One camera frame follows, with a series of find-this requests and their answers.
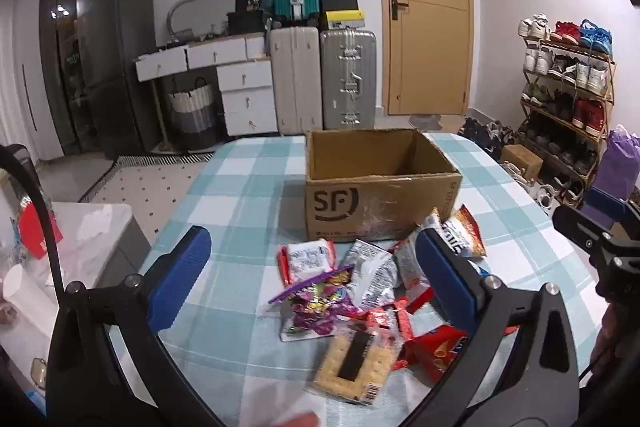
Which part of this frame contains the red foil snack packet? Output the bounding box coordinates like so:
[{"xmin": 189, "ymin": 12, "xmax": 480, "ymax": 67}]
[{"xmin": 364, "ymin": 299, "xmax": 417, "ymax": 344}]

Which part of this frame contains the patterned striped-border rug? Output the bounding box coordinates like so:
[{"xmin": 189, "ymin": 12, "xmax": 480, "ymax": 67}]
[{"xmin": 77, "ymin": 152, "xmax": 217, "ymax": 204}]

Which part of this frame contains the wooden door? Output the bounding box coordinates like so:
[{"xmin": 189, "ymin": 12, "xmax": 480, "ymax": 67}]
[{"xmin": 375, "ymin": 0, "xmax": 476, "ymax": 116}]

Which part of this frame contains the black storage box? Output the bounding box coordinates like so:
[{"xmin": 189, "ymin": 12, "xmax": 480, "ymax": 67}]
[{"xmin": 227, "ymin": 11, "xmax": 267, "ymax": 36}]

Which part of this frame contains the white side table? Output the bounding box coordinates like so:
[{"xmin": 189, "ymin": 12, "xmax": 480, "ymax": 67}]
[{"xmin": 47, "ymin": 202, "xmax": 152, "ymax": 308}]

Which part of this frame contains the purple gift bag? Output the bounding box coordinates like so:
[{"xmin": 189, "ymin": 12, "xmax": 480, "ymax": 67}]
[{"xmin": 592, "ymin": 124, "xmax": 640, "ymax": 214}]

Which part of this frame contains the white paper cup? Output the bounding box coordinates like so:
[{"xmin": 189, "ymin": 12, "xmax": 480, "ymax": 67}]
[{"xmin": 2, "ymin": 264, "xmax": 57, "ymax": 344}]

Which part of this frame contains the small red white snack packet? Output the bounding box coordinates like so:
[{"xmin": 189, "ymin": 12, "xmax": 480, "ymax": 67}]
[{"xmin": 278, "ymin": 241, "xmax": 337, "ymax": 286}]

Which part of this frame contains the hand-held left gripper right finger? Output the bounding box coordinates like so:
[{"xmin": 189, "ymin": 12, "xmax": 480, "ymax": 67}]
[{"xmin": 416, "ymin": 229, "xmax": 582, "ymax": 413}]

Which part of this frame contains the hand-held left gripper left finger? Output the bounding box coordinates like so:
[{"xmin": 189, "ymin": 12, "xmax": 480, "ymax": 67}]
[{"xmin": 46, "ymin": 225, "xmax": 212, "ymax": 413}]

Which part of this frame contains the silver purple snack packet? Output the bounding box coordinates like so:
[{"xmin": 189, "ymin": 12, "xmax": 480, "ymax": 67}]
[{"xmin": 341, "ymin": 239, "xmax": 398, "ymax": 309}]

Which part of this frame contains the orange noodle snack packet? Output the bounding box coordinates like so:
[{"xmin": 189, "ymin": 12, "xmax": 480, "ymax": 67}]
[{"xmin": 442, "ymin": 204, "xmax": 487, "ymax": 259}]

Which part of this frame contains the grey refrigerator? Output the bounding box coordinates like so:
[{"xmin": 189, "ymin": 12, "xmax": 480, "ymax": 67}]
[{"xmin": 76, "ymin": 0, "xmax": 162, "ymax": 160}]

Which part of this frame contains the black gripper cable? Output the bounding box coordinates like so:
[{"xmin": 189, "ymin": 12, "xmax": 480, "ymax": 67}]
[{"xmin": 0, "ymin": 146, "xmax": 69, "ymax": 308}]

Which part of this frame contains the shoe rack with shoes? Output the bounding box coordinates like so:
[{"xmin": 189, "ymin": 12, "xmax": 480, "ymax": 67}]
[{"xmin": 517, "ymin": 13, "xmax": 615, "ymax": 202}]

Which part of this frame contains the wooden shoe rack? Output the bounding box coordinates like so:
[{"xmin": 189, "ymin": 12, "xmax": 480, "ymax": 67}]
[{"xmin": 517, "ymin": 32, "xmax": 618, "ymax": 210}]

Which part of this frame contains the silver suitcase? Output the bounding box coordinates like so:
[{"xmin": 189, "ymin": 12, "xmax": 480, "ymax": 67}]
[{"xmin": 319, "ymin": 28, "xmax": 377, "ymax": 131}]

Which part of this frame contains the purple candy packet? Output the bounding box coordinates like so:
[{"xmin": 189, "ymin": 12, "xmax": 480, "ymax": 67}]
[{"xmin": 269, "ymin": 269, "xmax": 362, "ymax": 344}]

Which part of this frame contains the crumpled white tissue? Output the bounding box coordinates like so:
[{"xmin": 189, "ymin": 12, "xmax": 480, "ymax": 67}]
[{"xmin": 75, "ymin": 206, "xmax": 117, "ymax": 242}]

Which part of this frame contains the cream suitcase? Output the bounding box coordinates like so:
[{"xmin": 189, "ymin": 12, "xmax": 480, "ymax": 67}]
[{"xmin": 269, "ymin": 26, "xmax": 323, "ymax": 136}]

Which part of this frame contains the yellow black shoe box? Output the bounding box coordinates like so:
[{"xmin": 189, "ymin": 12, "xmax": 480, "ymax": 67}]
[{"xmin": 324, "ymin": 9, "xmax": 365, "ymax": 32}]

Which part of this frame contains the small closed cardboard box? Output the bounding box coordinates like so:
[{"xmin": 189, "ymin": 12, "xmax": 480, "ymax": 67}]
[{"xmin": 500, "ymin": 144, "xmax": 545, "ymax": 184}]

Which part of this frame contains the white wardrobe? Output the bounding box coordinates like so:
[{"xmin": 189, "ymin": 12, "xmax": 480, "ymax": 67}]
[{"xmin": 0, "ymin": 0, "xmax": 66, "ymax": 162}]

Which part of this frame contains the white drawer cabinet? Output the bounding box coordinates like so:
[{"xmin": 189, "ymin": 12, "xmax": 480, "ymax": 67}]
[{"xmin": 135, "ymin": 32, "xmax": 279, "ymax": 138}]

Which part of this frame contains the pile of loose shoes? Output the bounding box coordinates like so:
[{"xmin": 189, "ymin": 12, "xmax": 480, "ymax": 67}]
[{"xmin": 457, "ymin": 117, "xmax": 556, "ymax": 210}]

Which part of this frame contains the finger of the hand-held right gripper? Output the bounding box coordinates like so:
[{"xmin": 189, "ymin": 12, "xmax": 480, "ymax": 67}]
[
  {"xmin": 552, "ymin": 205, "xmax": 626, "ymax": 258},
  {"xmin": 586, "ymin": 186, "xmax": 640, "ymax": 228}
]

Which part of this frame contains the dark glass cabinet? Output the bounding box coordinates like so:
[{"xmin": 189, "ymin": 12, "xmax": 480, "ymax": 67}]
[{"xmin": 40, "ymin": 0, "xmax": 121, "ymax": 158}]

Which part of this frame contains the clear cracker sandwich packet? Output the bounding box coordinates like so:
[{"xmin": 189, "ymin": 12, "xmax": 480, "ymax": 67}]
[{"xmin": 307, "ymin": 326, "xmax": 396, "ymax": 404}]

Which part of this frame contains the red carton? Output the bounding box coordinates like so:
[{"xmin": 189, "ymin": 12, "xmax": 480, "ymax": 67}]
[{"xmin": 16, "ymin": 202, "xmax": 65, "ymax": 259}]

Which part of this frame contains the orange red chip packet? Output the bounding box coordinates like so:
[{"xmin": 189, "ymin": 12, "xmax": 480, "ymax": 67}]
[{"xmin": 400, "ymin": 326, "xmax": 468, "ymax": 384}]

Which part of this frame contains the oval grey-framed mirror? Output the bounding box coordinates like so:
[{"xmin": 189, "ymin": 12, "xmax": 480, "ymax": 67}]
[{"xmin": 166, "ymin": 0, "xmax": 237, "ymax": 42}]

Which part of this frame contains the white red fries snack packet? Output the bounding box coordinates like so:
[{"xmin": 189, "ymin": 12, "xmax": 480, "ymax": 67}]
[{"xmin": 390, "ymin": 207, "xmax": 443, "ymax": 303}]

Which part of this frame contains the woven laundry basket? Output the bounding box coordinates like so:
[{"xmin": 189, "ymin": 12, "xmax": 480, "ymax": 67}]
[{"xmin": 167, "ymin": 77, "xmax": 222, "ymax": 152}]

